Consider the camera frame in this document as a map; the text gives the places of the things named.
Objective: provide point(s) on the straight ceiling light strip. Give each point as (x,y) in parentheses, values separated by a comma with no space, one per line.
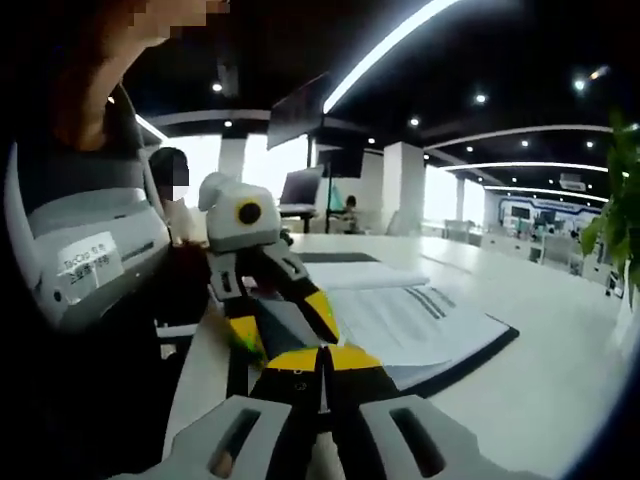
(152,129)

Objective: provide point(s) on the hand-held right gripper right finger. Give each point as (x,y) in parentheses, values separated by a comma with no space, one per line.
(365,415)

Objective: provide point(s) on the dark monitor on pole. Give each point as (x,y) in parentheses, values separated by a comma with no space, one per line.
(342,162)

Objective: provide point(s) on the ceiling air conditioner cassette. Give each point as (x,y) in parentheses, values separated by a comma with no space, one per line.
(573,181)

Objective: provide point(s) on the long curved ceiling light strip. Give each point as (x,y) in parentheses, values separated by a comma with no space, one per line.
(385,45)

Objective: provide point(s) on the grey office chair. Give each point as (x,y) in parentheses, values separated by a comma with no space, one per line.
(557,250)

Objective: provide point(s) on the blue white wall display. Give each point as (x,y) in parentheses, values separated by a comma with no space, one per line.
(545,215)

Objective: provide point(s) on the green potted plant white pot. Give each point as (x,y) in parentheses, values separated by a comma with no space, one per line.
(620,225)

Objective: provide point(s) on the person's dark clothed torso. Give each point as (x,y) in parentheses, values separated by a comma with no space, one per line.
(100,400)

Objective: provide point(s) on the hanging dark screen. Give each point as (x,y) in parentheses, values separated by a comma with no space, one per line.
(297,112)

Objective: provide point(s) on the white grey chest-worn device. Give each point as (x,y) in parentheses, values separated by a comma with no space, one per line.
(90,240)

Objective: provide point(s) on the person's left hand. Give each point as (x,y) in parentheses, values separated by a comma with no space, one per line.
(192,280)

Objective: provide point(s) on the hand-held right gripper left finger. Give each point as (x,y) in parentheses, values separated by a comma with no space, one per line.
(285,415)

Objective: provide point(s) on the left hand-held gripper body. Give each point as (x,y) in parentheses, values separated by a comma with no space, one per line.
(225,220)

